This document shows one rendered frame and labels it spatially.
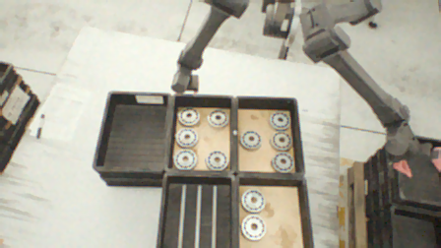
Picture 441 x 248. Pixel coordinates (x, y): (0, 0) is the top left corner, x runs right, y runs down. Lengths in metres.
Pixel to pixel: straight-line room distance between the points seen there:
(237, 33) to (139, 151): 1.86
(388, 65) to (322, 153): 1.68
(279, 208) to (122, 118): 0.85
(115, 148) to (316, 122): 1.05
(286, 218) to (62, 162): 1.10
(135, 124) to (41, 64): 1.67
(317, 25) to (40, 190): 1.41
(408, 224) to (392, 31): 1.98
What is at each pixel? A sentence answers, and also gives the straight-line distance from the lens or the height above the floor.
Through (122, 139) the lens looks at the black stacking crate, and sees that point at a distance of 1.64.
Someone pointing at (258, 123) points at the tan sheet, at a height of 0.83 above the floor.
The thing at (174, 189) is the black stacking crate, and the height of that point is 0.83.
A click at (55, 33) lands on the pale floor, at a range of 3.38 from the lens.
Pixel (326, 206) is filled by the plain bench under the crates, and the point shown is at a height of 0.70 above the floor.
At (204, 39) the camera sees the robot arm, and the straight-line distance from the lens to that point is 1.07.
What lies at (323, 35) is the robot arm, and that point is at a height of 1.60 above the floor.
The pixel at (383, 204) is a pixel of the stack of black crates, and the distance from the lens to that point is 2.18.
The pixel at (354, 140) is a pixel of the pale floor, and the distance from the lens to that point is 2.76.
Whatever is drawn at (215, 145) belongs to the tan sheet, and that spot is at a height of 0.83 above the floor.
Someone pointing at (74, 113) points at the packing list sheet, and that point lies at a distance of 1.93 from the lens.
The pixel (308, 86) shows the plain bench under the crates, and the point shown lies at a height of 0.70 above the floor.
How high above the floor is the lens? 2.25
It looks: 61 degrees down
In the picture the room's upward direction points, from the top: 5 degrees clockwise
